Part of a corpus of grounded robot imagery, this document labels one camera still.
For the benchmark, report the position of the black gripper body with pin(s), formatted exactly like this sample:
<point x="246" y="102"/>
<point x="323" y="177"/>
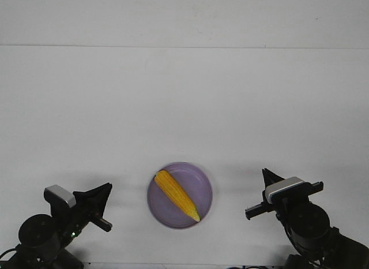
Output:
<point x="71" y="221"/>
<point x="284" y="201"/>

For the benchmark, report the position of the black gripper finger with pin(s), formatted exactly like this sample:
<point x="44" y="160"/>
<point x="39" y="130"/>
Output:
<point x="277" y="178"/>
<point x="268" y="180"/>
<point x="98" y="211"/>
<point x="97" y="196"/>

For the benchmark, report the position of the yellow corn cob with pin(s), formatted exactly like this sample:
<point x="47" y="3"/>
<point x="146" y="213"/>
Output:
<point x="177" y="195"/>

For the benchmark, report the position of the purple round plate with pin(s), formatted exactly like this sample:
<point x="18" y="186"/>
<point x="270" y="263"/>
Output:
<point x="196" y="184"/>

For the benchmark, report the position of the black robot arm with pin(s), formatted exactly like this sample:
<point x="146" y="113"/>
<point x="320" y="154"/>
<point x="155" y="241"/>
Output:
<point x="307" y="225"/>
<point x="44" y="238"/>

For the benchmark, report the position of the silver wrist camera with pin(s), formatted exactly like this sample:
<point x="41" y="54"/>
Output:
<point x="281" y="186"/>
<point x="57" y="196"/>

